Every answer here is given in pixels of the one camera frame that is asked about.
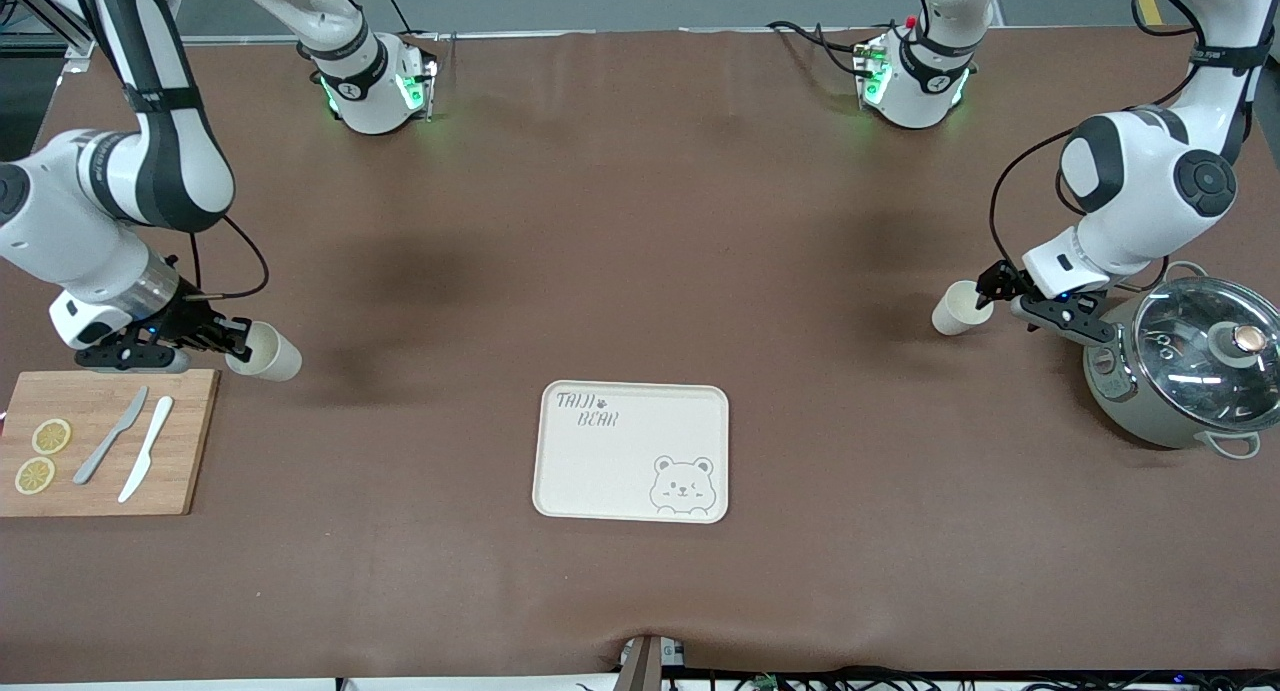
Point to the grey plastic knife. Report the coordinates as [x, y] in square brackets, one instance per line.
[111, 436]

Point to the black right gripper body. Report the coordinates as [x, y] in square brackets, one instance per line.
[193, 322]

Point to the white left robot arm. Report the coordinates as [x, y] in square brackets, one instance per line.
[1130, 191]

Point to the brown table mat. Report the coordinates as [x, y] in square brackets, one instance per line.
[640, 221]

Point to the cream bear print tray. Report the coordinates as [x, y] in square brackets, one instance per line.
[620, 471]

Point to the yellow lemon slice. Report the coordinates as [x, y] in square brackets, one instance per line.
[51, 436]
[35, 475]

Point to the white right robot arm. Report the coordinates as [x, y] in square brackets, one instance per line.
[60, 231]

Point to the glass pot lid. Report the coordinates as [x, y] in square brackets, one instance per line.
[1200, 371]

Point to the white plastic cup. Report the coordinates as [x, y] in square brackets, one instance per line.
[955, 313]
[275, 356]

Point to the table edge clamp bracket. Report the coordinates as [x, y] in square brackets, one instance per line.
[640, 671]

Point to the bamboo cutting board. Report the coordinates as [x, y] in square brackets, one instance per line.
[190, 451]

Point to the white plastic knife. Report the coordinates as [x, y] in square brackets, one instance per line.
[146, 446]

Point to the aluminium frame profile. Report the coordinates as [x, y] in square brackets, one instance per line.
[78, 49]

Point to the olive green electric pot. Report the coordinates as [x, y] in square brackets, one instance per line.
[1120, 401]

